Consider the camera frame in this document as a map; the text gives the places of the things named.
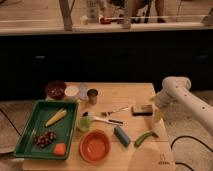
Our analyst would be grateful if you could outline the tan black whiteboard eraser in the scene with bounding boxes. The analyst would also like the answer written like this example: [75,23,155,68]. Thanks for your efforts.
[132,105,153,116]

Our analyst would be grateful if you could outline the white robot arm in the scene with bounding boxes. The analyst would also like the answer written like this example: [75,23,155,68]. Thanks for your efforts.
[153,76,213,136]

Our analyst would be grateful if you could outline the red plastic bowl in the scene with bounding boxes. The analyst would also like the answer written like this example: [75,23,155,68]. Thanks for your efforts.
[79,129,111,164]

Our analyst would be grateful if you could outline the white small bowl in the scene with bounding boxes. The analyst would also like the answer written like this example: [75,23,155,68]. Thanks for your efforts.
[65,86,79,100]

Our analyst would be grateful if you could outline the dark maroon bowl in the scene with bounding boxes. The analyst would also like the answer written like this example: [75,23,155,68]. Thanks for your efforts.
[45,80,66,100]

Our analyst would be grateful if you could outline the green toy pepper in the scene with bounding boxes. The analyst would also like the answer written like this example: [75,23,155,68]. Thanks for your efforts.
[134,131,159,148]

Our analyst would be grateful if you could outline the metal cup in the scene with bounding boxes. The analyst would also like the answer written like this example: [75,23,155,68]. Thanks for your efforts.
[87,89,98,105]

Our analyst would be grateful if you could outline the small green cup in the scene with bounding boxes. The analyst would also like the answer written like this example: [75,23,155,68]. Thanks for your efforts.
[77,116,91,132]

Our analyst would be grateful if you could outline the clear plastic bottle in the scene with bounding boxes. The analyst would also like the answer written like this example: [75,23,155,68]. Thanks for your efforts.
[79,83,87,101]

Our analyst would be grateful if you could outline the yellow toy corn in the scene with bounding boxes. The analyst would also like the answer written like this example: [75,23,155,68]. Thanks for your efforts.
[45,110,67,127]

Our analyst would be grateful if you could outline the orange toy block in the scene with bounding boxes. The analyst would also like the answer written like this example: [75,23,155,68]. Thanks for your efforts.
[53,143,66,156]

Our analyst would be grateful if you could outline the red object on shelf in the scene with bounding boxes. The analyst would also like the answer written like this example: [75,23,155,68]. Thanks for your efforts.
[100,18,120,25]

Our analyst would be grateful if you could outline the green plastic tray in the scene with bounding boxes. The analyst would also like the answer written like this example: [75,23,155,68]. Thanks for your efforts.
[14,100,78,160]

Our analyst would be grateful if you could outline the dark toy grapes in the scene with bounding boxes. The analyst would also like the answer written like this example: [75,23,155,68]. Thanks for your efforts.
[34,131,57,148]

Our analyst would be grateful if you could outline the white bottle on shelf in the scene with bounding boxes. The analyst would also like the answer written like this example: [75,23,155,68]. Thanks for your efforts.
[86,0,99,23]

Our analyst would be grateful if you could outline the black cable right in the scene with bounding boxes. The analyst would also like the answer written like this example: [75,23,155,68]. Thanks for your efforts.
[170,134,213,171]

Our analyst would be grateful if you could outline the black cable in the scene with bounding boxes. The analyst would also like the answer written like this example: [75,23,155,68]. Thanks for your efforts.
[0,108,23,137]
[170,134,213,171]

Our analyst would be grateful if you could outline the black cable left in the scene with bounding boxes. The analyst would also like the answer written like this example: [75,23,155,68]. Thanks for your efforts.
[0,108,23,137]

